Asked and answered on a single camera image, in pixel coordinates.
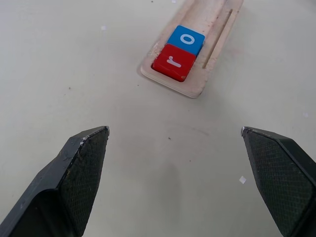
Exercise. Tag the blue letter tile o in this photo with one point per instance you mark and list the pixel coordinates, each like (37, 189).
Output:
(186, 37)

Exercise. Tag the small white paper scrap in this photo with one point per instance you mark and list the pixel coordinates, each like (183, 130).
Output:
(242, 180)

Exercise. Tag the light wooden letter tray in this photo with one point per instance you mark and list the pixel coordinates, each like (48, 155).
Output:
(197, 14)

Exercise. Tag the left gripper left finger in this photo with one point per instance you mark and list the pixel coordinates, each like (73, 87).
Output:
(74, 187)

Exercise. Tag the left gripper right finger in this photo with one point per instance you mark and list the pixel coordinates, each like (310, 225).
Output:
(281, 177)

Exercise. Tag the red letter tile r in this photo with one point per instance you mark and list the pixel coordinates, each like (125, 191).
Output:
(172, 64)

